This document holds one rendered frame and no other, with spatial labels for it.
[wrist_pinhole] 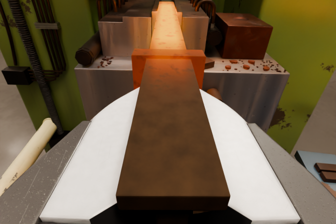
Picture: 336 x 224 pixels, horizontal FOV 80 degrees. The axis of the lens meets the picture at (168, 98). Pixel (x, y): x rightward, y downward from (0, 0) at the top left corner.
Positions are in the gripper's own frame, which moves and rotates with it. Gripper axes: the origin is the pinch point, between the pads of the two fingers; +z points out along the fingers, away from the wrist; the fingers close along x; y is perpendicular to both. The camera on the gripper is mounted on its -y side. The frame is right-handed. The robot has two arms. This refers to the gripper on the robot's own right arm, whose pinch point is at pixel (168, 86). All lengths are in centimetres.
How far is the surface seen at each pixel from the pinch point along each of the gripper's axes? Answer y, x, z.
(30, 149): 36, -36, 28
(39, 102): 30, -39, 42
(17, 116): 98, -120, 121
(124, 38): 5.5, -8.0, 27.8
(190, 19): 1.7, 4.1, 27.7
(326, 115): 100, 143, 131
